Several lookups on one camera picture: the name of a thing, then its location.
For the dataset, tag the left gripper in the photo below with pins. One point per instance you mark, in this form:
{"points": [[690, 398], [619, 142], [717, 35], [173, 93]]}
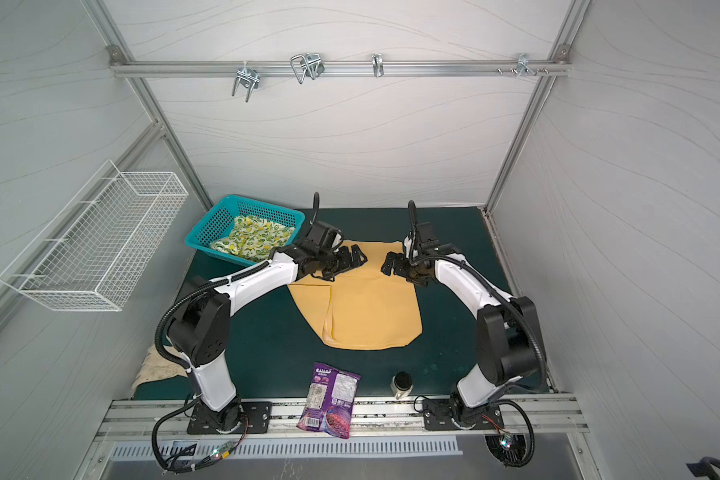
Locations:
{"points": [[346, 262]]}

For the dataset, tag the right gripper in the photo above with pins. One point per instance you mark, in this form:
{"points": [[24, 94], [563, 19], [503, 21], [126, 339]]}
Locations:
{"points": [[402, 266]]}

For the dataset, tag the yellow skirt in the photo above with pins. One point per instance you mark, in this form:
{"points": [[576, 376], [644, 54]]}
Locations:
{"points": [[362, 309]]}

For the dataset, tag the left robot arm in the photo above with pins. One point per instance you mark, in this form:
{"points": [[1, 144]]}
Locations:
{"points": [[194, 332]]}

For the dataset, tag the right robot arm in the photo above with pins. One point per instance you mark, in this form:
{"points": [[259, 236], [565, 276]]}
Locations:
{"points": [[510, 355]]}

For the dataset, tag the green floral skirt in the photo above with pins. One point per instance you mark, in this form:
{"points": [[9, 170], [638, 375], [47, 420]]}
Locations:
{"points": [[253, 238]]}

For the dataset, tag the teal plastic basket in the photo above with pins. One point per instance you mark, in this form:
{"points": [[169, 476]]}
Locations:
{"points": [[219, 221]]}

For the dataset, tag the green table mat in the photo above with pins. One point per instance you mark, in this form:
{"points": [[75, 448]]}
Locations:
{"points": [[272, 349]]}

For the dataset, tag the small black-lidded jar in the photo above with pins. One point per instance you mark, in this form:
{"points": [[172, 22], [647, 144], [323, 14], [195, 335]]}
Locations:
{"points": [[401, 385]]}

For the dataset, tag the purple snack bag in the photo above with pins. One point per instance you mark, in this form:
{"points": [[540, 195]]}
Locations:
{"points": [[330, 401]]}

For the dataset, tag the metal u-bolt clamp middle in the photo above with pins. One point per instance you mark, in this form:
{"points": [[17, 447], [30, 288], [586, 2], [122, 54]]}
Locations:
{"points": [[307, 66]]}

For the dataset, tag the metal u-bolt clamp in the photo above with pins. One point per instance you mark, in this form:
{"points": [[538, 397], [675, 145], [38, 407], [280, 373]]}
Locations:
{"points": [[247, 80], [307, 66]]}

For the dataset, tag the metal clamp right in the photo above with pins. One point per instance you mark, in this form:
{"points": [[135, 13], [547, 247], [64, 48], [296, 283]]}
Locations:
{"points": [[377, 65]]}

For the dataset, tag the beige work glove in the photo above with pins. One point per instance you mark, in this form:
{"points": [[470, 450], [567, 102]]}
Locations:
{"points": [[156, 368]]}

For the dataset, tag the metal u-bolt clamp left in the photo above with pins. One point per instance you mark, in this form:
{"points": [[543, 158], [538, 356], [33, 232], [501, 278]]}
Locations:
{"points": [[247, 80]]}

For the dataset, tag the aluminium cross bar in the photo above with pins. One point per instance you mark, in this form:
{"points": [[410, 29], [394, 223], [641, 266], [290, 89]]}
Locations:
{"points": [[333, 69]]}

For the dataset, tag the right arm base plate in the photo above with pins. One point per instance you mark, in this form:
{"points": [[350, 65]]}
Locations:
{"points": [[441, 414]]}

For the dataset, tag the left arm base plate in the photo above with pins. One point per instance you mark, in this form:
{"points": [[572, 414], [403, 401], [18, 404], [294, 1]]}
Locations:
{"points": [[252, 417]]}

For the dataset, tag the metal corner bracket bolts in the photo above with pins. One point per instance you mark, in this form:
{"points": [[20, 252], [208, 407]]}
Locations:
{"points": [[523, 66]]}

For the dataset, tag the white wire basket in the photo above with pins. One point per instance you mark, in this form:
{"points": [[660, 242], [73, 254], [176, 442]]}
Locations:
{"points": [[90, 256]]}

